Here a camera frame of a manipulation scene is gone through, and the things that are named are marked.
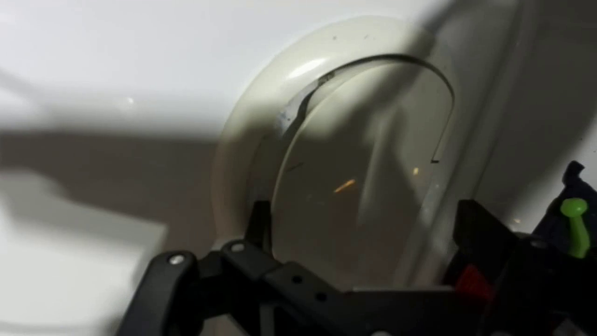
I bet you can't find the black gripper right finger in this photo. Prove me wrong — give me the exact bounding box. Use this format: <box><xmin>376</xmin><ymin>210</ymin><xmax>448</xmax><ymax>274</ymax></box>
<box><xmin>452</xmin><ymin>197</ymin><xmax>532</xmax><ymax>294</ymax></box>

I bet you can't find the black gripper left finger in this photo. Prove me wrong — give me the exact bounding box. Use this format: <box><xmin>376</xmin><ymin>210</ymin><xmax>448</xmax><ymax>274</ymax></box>
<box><xmin>116</xmin><ymin>197</ymin><xmax>348</xmax><ymax>336</ymax></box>

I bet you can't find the green plastic clip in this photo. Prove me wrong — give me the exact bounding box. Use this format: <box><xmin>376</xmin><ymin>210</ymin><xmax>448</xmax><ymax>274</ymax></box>
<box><xmin>559</xmin><ymin>195</ymin><xmax>594</xmax><ymax>261</ymax></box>

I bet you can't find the white front-load washing machine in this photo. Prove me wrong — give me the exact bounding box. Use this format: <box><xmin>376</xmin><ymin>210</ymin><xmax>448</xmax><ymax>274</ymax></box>
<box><xmin>0</xmin><ymin>0</ymin><xmax>597</xmax><ymax>336</ymax></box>

